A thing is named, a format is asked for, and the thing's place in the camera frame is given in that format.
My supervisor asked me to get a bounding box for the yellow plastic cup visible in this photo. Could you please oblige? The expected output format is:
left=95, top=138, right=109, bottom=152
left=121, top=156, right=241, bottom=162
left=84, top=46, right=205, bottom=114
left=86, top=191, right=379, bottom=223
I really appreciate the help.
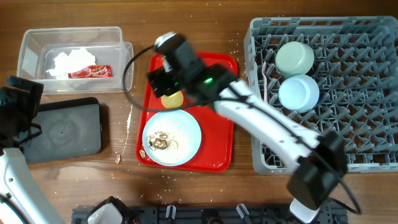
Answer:
left=160, top=91, right=184, bottom=109

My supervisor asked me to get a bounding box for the light blue plate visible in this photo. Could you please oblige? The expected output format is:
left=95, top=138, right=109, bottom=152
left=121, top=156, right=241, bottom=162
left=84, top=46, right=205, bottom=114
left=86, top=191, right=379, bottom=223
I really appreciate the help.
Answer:
left=141, top=110, right=202, bottom=167

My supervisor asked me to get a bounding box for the white plastic fork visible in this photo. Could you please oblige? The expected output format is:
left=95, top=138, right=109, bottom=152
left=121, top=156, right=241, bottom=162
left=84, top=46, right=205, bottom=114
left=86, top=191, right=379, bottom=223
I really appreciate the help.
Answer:
left=261, top=62, right=268, bottom=103

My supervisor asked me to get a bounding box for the red snack wrapper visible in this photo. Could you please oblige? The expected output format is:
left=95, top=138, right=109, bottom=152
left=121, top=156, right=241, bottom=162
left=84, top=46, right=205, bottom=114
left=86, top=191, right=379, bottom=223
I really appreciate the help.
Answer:
left=68, top=65, right=113, bottom=79

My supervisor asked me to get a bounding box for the mint green bowl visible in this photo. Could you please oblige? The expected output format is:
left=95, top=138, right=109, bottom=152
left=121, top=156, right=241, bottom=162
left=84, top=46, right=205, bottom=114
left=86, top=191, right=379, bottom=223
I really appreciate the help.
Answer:
left=275, top=42, right=315, bottom=78

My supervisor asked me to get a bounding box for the light blue bowl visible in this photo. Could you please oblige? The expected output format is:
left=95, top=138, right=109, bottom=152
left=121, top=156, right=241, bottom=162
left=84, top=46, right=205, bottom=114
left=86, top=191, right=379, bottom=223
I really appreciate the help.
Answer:
left=278, top=75, right=320, bottom=113

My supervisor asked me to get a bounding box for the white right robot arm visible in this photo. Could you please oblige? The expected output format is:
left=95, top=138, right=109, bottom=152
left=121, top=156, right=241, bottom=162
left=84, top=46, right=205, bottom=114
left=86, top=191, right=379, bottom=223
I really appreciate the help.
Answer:
left=148, top=32, right=348, bottom=223

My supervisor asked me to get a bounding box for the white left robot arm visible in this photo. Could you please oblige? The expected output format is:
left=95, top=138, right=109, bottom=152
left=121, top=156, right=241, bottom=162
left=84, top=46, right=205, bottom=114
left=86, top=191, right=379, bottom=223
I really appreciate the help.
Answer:
left=1, top=76, right=64, bottom=223

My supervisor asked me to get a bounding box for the grey dishwasher rack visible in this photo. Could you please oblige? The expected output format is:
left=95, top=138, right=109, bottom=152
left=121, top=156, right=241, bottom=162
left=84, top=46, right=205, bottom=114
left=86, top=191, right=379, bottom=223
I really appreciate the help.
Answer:
left=244, top=16, right=397, bottom=173

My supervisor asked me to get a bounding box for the black tray bin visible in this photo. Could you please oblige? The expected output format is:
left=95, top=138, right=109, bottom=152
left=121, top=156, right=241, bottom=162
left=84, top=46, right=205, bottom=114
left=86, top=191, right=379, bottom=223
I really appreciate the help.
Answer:
left=21, top=97, right=102, bottom=164

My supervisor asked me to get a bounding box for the clear plastic bin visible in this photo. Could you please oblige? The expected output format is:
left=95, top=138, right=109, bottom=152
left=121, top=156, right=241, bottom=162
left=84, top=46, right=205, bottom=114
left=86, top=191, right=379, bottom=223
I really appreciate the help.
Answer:
left=17, top=26, right=134, bottom=95

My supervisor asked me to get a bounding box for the crumpled white napkin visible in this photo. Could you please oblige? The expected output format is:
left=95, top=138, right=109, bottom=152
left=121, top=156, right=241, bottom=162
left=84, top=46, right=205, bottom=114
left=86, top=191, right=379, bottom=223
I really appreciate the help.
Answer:
left=46, top=48, right=96, bottom=80

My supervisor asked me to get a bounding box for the red plastic tray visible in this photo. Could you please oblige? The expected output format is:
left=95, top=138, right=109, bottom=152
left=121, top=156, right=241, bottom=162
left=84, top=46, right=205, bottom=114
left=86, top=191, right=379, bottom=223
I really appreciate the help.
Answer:
left=135, top=52, right=239, bottom=172

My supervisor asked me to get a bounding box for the food scrap on tray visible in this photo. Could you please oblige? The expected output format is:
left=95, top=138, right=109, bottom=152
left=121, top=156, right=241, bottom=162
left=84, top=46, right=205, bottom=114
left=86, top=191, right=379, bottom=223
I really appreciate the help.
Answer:
left=139, top=149, right=146, bottom=159

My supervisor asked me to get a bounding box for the food scrap on table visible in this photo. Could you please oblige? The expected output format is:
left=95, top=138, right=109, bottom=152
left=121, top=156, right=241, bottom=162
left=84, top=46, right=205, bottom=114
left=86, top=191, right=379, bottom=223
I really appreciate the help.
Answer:
left=115, top=155, right=121, bottom=164

